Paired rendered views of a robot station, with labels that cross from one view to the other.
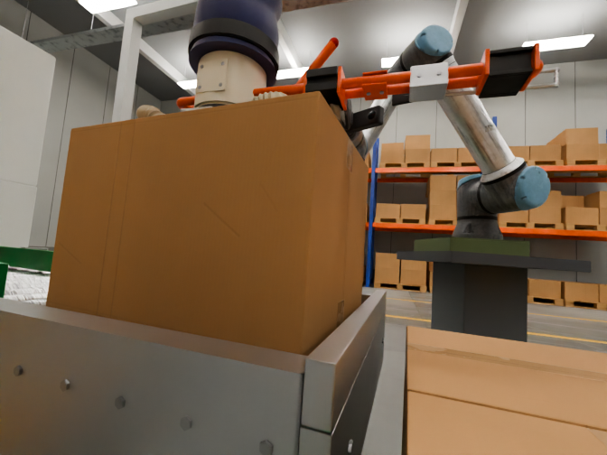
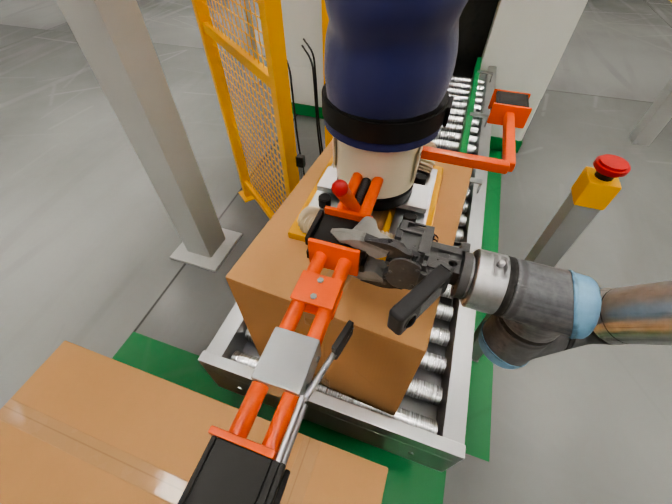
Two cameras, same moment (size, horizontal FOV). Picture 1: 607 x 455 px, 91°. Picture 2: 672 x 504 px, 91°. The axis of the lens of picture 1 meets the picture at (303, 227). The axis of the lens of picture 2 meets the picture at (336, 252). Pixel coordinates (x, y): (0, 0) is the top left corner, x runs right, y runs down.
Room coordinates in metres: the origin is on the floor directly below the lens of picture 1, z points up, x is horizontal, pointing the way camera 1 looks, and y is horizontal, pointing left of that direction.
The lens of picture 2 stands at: (0.64, -0.39, 1.48)
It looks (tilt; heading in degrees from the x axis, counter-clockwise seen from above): 50 degrees down; 90
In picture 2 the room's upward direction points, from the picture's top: straight up
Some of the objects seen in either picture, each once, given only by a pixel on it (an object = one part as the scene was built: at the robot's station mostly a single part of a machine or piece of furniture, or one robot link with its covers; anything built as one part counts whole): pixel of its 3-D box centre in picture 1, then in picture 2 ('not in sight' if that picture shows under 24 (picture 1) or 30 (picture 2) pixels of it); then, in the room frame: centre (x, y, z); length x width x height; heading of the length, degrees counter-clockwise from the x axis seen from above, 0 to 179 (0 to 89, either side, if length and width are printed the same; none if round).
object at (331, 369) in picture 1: (367, 320); (321, 402); (0.61, -0.14, 0.58); 0.70 x 0.03 x 0.06; 161
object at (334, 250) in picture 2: (326, 90); (341, 240); (0.65, -0.03, 1.08); 0.10 x 0.08 x 0.06; 161
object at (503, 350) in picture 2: not in sight; (519, 331); (0.96, -0.13, 0.96); 0.12 x 0.09 x 0.12; 14
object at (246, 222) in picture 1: (225, 229); (365, 260); (0.73, 0.19, 0.75); 0.60 x 0.40 x 0.40; 67
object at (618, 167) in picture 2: not in sight; (609, 169); (1.27, 0.24, 1.02); 0.07 x 0.07 x 0.04
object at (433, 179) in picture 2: not in sight; (413, 203); (0.82, 0.18, 0.97); 0.34 x 0.10 x 0.05; 71
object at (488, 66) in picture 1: (505, 70); (227, 487); (0.54, -0.36, 1.08); 0.08 x 0.07 x 0.05; 71
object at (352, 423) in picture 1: (365, 376); (322, 414); (0.61, -0.14, 0.47); 0.70 x 0.03 x 0.15; 161
